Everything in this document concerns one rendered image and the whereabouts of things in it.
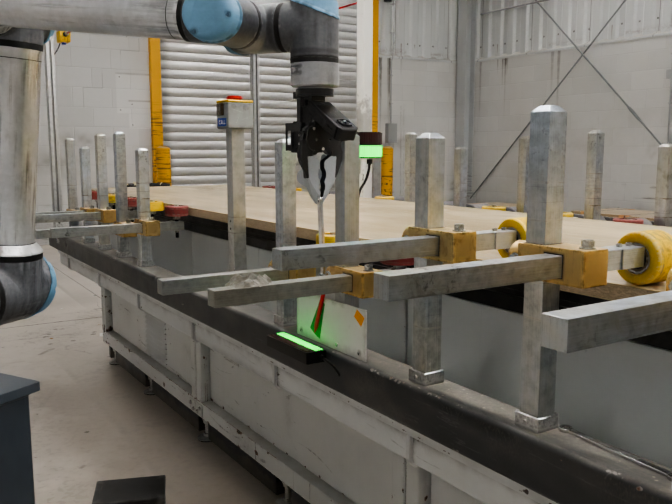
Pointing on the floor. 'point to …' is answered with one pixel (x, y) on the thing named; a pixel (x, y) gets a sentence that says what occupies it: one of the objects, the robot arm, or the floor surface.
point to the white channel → (364, 82)
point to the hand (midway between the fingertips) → (320, 197)
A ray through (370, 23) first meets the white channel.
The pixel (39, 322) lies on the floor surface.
